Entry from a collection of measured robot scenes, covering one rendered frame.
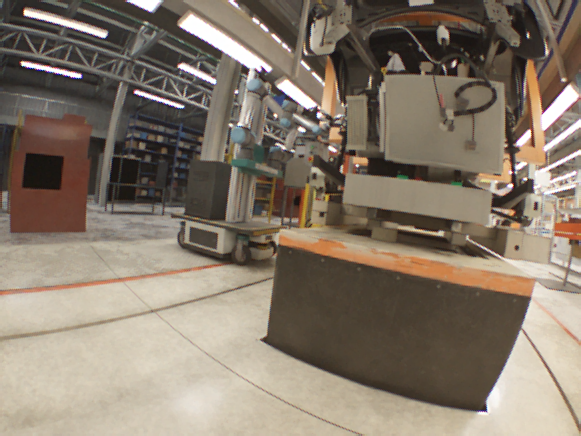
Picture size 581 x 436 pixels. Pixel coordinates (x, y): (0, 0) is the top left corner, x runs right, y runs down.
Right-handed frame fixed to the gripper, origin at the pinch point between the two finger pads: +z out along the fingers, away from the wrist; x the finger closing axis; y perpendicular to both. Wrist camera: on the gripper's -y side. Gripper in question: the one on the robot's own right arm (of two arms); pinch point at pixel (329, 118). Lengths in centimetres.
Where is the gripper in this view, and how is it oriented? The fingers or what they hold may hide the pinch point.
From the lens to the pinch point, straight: 191.8
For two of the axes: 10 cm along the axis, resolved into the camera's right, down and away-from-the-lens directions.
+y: -1.6, 0.0, 9.9
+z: 9.6, 2.5, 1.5
